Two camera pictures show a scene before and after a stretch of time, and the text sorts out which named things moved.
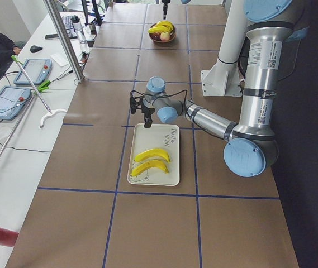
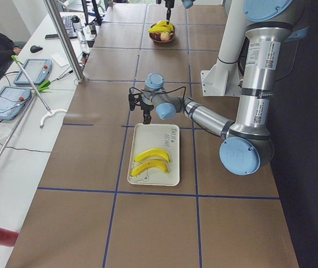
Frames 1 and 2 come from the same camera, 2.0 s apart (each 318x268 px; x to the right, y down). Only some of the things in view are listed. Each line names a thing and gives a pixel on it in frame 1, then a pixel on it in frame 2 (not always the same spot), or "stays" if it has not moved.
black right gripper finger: [165, 2] → [169, 4]
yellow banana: [156, 164] stays
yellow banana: [155, 152] stays
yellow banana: [162, 26] stays
